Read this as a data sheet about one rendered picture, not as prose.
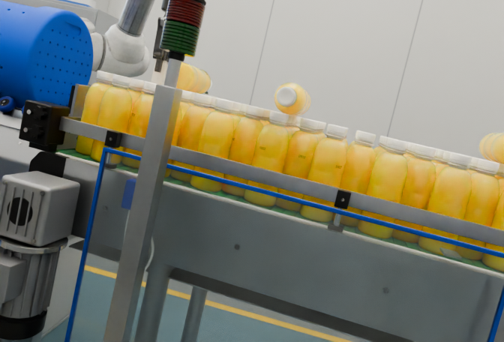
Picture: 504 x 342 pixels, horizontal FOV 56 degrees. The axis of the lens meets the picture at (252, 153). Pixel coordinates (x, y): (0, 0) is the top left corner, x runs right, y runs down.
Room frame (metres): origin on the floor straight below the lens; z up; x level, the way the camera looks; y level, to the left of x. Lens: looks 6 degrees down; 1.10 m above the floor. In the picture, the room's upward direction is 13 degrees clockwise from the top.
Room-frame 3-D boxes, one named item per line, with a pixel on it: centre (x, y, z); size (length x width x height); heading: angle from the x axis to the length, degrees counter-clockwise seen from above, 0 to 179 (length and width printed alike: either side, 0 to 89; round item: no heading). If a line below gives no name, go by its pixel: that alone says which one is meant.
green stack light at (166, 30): (0.84, 0.17, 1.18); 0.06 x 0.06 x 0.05
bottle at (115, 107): (1.08, 0.33, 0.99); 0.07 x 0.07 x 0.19
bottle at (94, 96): (1.13, 0.38, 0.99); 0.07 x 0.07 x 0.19
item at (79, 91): (1.27, 0.48, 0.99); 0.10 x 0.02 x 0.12; 169
